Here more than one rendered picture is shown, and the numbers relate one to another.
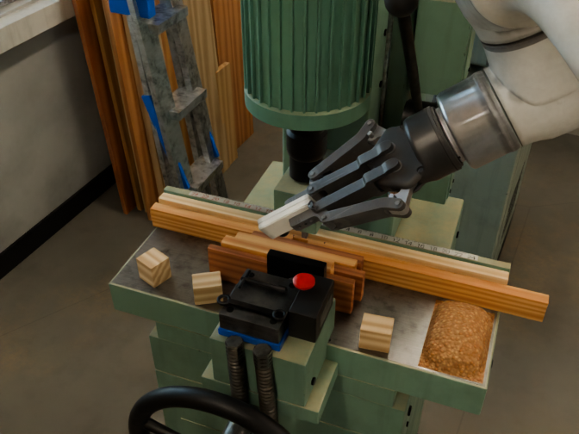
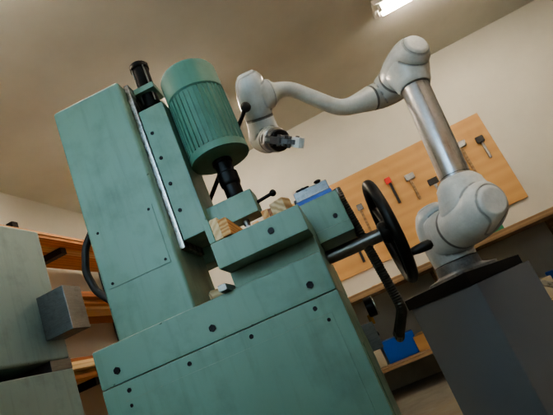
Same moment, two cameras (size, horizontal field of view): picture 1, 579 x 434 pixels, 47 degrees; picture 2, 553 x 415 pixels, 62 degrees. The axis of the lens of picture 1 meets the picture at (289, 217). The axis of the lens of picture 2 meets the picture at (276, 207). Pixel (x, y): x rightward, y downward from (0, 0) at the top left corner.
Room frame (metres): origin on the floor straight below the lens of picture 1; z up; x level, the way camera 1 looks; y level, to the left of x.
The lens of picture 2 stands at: (1.07, 1.19, 0.62)
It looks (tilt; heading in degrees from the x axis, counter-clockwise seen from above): 17 degrees up; 255
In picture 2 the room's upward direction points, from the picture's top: 23 degrees counter-clockwise
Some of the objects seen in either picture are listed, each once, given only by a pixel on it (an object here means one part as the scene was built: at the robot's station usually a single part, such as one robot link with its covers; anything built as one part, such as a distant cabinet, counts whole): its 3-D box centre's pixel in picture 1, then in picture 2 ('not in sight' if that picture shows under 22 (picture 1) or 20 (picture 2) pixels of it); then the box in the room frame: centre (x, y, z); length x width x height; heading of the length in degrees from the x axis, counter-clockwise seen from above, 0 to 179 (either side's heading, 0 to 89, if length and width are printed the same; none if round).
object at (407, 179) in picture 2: not in sight; (399, 202); (-1.09, -2.67, 1.50); 2.00 x 0.04 x 0.90; 155
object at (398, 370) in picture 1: (295, 319); (299, 248); (0.73, -0.01, 0.87); 0.61 x 0.30 x 0.06; 70
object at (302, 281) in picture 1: (303, 281); not in sight; (0.66, -0.02, 1.02); 0.03 x 0.03 x 0.01
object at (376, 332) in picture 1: (376, 332); not in sight; (0.66, -0.13, 0.92); 0.04 x 0.03 x 0.04; 76
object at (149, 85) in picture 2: not in sight; (145, 88); (0.97, -0.07, 1.53); 0.08 x 0.08 x 0.17; 70
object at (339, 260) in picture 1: (295, 261); not in sight; (0.80, -0.01, 0.93); 0.20 x 0.02 x 0.06; 70
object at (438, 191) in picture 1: (428, 160); (204, 249); (0.96, -0.24, 1.02); 0.09 x 0.07 x 0.12; 70
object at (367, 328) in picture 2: not in sight; (360, 341); (0.61, -0.22, 0.58); 0.12 x 0.08 x 0.08; 160
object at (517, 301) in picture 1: (333, 257); (260, 249); (0.82, -0.07, 0.92); 0.67 x 0.02 x 0.04; 70
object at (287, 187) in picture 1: (310, 191); (235, 215); (0.86, -0.03, 1.03); 0.14 x 0.07 x 0.09; 160
